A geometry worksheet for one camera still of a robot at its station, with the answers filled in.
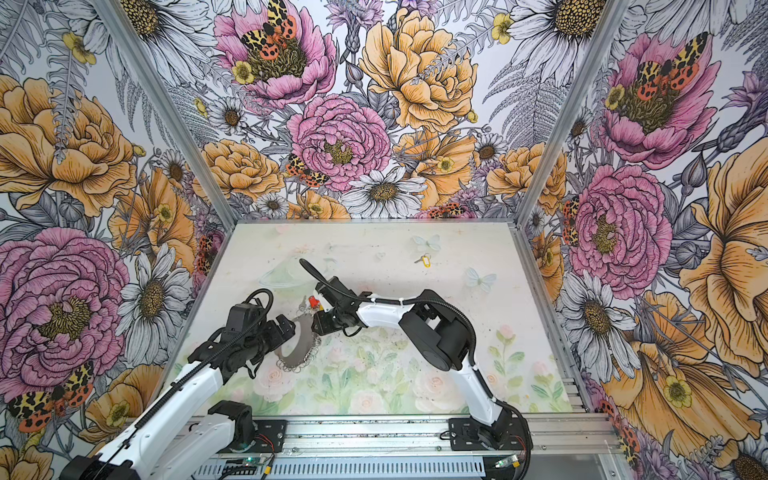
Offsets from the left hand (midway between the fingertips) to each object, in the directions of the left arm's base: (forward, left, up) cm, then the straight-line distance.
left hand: (282, 342), depth 84 cm
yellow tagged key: (+33, -43, -6) cm, 55 cm away
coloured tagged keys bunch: (+14, -6, -4) cm, 16 cm away
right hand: (+4, -9, -4) cm, 11 cm away
